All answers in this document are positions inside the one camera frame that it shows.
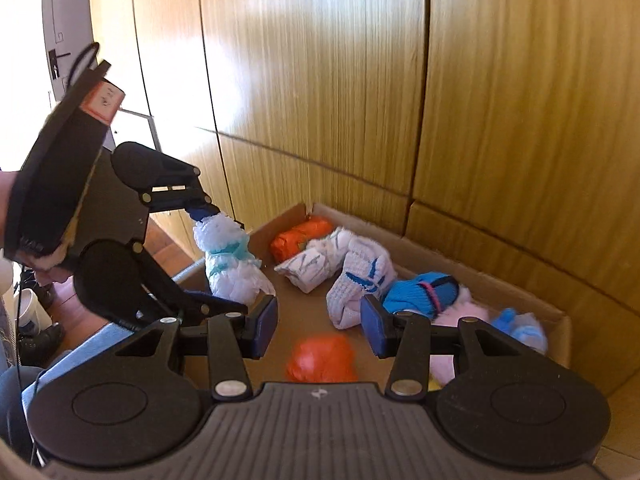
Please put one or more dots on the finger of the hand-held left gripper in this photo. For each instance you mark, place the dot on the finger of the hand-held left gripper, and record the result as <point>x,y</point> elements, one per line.
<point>220,305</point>
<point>204,211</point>

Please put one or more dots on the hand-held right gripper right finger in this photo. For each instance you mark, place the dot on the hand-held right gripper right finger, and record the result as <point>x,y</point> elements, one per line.
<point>372,327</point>

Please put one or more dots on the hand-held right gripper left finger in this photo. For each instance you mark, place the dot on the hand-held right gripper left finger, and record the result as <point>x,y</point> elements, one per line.
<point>265,325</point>

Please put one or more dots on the brown cardboard box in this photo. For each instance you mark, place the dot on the brown cardboard box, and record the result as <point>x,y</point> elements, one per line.
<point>300,310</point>

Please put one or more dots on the white sock roll teal band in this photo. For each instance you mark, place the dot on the white sock roll teal band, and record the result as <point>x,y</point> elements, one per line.
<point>230,260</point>

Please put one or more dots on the white sock roll blue stripes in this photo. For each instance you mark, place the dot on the white sock roll blue stripes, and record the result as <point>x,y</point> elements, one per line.
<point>360,280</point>

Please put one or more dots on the orange sock roll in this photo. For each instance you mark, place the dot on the orange sock roll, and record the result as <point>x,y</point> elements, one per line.
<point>322,357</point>
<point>300,240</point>

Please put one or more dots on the blue sock roll pink band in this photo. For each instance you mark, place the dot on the blue sock roll pink band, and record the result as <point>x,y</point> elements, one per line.
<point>425,295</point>

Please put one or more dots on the white sock roll blue print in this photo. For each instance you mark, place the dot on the white sock roll blue print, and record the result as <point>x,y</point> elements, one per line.
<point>310,262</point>

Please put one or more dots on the pink fluffy sock roll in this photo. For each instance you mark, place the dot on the pink fluffy sock roll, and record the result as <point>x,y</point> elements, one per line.
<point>472,310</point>

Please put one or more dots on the light blue fluffy sock roll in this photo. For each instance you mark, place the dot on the light blue fluffy sock roll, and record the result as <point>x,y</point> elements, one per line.
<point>522,332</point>

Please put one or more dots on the person's left hand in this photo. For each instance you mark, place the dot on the person's left hand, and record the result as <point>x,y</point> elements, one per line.
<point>50,272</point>

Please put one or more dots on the white paper cup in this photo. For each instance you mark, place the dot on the white paper cup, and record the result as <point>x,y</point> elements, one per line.
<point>27,310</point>

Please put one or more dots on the blue towel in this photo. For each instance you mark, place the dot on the blue towel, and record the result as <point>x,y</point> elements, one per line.
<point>80,352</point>

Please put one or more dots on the white door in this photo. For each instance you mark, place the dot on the white door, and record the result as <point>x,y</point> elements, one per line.
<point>62,15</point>

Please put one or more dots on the black shoe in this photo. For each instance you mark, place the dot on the black shoe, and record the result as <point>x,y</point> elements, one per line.
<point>42,342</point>

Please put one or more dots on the person's leg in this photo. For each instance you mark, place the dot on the person's leg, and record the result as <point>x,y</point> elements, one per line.
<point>12,410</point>

